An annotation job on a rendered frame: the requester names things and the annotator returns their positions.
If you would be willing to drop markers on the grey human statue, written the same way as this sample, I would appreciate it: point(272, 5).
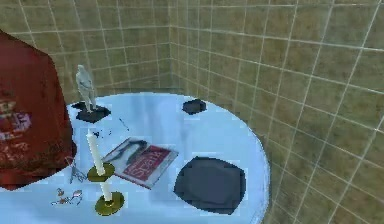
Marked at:
point(86, 87)

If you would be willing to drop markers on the white candle on brass holder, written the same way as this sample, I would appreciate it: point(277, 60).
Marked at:
point(98, 160)

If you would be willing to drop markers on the red and grey book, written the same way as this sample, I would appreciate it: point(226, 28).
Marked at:
point(141, 160)

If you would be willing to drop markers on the round pale blue glass table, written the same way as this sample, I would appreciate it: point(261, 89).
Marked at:
point(213, 140)

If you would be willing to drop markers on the red cardboard box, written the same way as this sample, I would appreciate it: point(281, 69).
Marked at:
point(30, 110)

